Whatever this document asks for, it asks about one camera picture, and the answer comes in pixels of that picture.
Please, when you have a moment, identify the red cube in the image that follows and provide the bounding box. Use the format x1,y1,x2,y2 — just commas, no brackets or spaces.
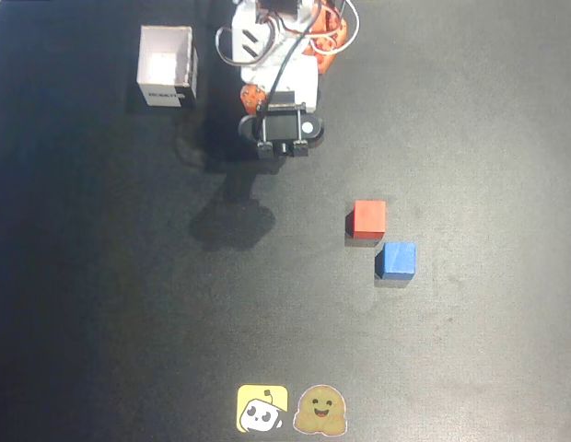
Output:
345,199,389,240

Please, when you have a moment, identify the white cardboard box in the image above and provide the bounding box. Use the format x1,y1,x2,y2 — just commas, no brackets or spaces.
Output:
136,24,200,109

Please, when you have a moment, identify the blue cube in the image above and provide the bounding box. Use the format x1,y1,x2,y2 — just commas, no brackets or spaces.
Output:
375,241,418,281

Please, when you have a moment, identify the black table mat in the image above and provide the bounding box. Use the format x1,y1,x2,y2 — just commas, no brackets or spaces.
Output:
0,0,571,442

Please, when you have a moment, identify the yellow robot face sticker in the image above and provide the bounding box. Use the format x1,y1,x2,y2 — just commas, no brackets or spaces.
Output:
236,383,290,435

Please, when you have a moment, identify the hugging face emoji sticker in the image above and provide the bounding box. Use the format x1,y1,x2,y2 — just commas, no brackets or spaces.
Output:
292,383,349,436

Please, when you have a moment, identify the black camera cable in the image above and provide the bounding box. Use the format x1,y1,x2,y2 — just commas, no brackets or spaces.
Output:
255,0,349,114

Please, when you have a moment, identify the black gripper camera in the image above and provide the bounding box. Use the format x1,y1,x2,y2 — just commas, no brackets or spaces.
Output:
237,90,325,160

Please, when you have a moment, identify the dark servo wire loop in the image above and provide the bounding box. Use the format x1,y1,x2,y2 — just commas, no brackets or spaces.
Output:
215,23,280,66

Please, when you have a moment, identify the white cable loop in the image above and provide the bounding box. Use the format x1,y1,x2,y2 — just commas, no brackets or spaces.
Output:
329,0,361,57

